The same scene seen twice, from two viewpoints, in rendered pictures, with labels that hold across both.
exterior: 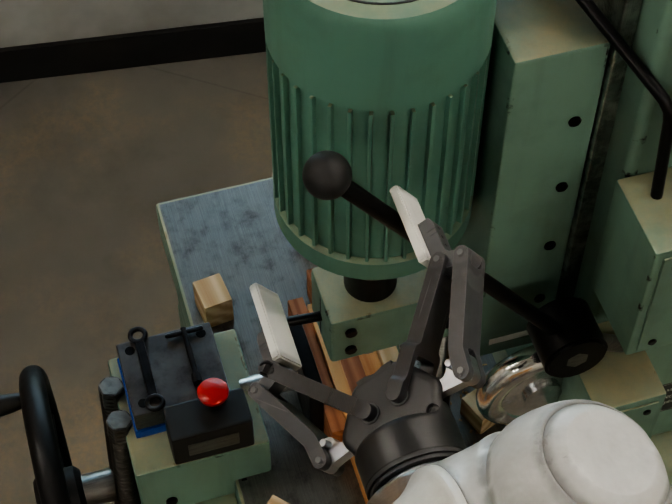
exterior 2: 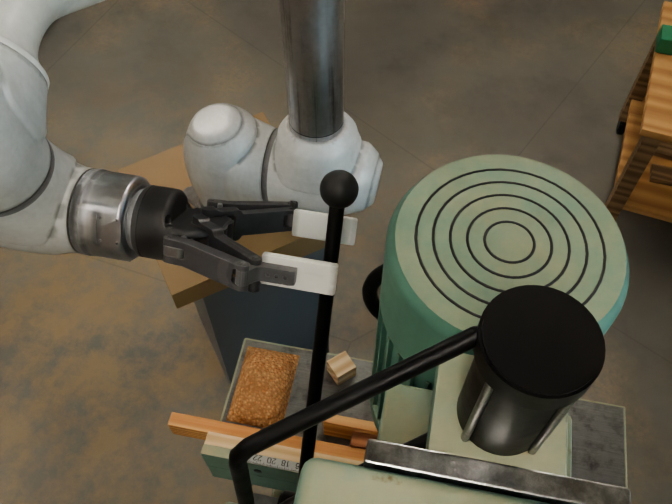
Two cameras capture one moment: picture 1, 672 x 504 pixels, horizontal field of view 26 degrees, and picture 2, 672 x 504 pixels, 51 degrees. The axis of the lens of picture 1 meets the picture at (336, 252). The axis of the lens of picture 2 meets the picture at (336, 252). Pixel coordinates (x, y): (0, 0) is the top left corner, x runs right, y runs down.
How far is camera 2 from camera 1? 0.94 m
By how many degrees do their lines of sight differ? 58
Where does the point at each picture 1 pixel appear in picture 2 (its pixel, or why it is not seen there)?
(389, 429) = (169, 193)
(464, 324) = (195, 248)
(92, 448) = not seen: hidden behind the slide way
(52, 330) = not seen: outside the picture
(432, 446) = (140, 206)
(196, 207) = (613, 431)
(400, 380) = (200, 219)
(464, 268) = (229, 260)
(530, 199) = not seen: hidden behind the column
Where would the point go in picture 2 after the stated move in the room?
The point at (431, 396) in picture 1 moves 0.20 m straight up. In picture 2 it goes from (176, 228) to (124, 71)
